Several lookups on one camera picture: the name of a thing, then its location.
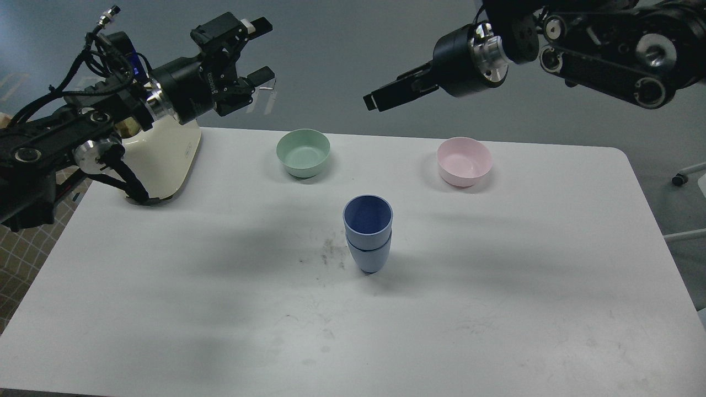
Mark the pink bowl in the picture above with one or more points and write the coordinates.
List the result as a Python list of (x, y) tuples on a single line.
[(463, 161)]

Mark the cream toaster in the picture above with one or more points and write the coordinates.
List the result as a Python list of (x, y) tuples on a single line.
[(161, 158)]

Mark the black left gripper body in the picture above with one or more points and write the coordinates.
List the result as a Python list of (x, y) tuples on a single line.
[(208, 81)]

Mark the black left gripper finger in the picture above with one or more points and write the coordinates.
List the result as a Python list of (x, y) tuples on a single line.
[(256, 79), (227, 33)]

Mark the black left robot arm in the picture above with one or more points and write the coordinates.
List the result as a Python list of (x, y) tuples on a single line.
[(71, 133)]

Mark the beige checkered cloth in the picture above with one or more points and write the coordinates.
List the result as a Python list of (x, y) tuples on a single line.
[(24, 253)]

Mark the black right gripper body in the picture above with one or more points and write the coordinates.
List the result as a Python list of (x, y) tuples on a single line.
[(468, 60)]

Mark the green bowl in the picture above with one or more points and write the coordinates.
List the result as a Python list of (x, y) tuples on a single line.
[(304, 153)]

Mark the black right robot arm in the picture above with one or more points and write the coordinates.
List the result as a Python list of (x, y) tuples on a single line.
[(641, 55)]

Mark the light blue cup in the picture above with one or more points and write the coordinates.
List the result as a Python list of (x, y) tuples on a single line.
[(371, 261), (368, 222)]

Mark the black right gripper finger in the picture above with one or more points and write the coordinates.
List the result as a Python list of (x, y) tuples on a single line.
[(407, 87)]

